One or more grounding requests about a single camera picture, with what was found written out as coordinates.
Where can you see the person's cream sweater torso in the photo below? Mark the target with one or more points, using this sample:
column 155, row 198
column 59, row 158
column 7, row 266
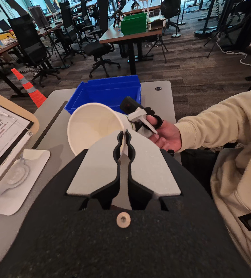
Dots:
column 242, row 184

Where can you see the orange traffic cone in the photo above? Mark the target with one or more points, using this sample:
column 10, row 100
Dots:
column 31, row 90

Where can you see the blue plastic bin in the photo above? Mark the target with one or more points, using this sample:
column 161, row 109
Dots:
column 108, row 93

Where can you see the white paper cup green band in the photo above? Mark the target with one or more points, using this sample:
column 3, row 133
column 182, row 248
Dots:
column 90, row 126

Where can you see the black mesh office chair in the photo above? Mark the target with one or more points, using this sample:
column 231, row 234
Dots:
column 99, row 48
column 71, row 32
column 32, row 50
column 171, row 8

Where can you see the person's right forearm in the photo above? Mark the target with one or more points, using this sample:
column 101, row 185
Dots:
column 214, row 121

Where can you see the printed instruction sheet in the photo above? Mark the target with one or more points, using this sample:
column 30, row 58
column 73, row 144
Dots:
column 1, row 130

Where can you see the green plastic bin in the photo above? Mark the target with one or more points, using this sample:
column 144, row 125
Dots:
column 134, row 26

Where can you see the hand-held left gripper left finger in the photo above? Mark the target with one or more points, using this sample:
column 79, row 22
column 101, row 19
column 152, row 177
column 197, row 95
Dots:
column 95, row 165

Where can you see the wooden top table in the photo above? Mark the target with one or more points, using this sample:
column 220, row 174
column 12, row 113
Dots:
column 110, row 35

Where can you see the person's dark trouser leg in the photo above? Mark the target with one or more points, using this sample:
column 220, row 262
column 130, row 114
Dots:
column 199, row 169

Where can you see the white document stand wooden board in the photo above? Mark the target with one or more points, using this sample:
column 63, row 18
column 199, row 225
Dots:
column 36, row 158

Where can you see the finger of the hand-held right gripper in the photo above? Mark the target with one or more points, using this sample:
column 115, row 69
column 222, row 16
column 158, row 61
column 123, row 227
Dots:
column 136, row 115

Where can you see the cardboard box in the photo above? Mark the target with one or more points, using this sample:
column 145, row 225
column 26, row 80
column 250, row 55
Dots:
column 155, row 22

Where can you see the black stanchion post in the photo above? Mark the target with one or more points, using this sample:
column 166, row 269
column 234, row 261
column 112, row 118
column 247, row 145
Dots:
column 203, row 32

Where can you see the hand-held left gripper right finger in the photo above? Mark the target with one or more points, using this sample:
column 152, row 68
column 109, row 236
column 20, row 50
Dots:
column 151, row 165

